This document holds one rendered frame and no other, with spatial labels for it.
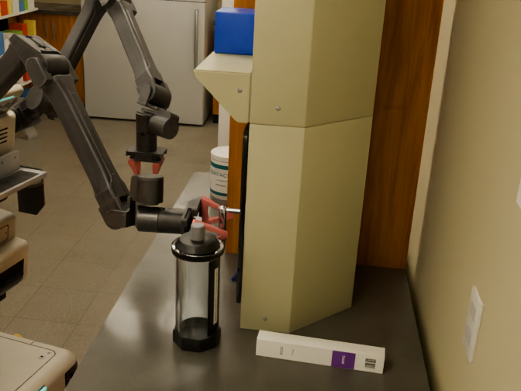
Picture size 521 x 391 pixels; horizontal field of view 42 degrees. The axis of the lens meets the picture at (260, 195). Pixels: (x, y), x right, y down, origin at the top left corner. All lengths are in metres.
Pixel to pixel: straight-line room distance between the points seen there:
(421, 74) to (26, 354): 1.74
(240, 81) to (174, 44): 5.08
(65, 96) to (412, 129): 0.83
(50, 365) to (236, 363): 1.29
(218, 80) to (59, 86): 0.42
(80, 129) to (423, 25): 0.83
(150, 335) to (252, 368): 0.24
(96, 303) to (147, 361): 2.10
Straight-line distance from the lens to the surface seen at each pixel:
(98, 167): 1.57
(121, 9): 2.07
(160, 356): 1.46
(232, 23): 1.53
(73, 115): 1.60
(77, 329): 3.34
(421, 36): 1.70
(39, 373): 2.60
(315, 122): 1.37
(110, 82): 6.65
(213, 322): 1.45
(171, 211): 1.51
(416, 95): 1.73
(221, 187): 2.22
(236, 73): 1.35
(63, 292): 3.65
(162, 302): 1.64
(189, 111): 6.51
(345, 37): 1.38
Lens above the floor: 1.77
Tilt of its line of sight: 21 degrees down
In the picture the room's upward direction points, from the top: 3 degrees clockwise
